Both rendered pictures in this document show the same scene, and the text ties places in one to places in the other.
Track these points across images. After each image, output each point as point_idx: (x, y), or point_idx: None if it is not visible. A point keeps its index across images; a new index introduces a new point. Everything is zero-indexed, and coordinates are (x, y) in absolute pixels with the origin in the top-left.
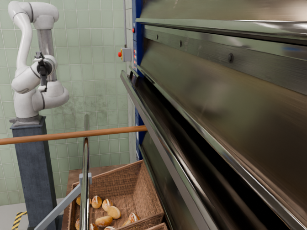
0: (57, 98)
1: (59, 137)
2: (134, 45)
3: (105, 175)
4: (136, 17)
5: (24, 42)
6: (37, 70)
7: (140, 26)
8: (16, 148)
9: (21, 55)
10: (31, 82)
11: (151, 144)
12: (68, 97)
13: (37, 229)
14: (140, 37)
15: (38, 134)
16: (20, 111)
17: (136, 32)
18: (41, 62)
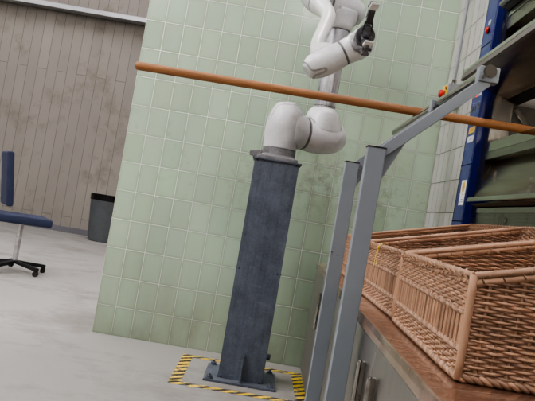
0: (329, 135)
1: (380, 105)
2: (482, 54)
3: (403, 233)
4: (498, 5)
5: (326, 22)
6: (356, 35)
7: (501, 19)
8: (250, 192)
9: (320, 35)
10: (334, 60)
11: (498, 178)
12: (344, 142)
13: (360, 160)
14: (499, 35)
15: (290, 178)
16: (275, 134)
17: (494, 27)
18: (370, 18)
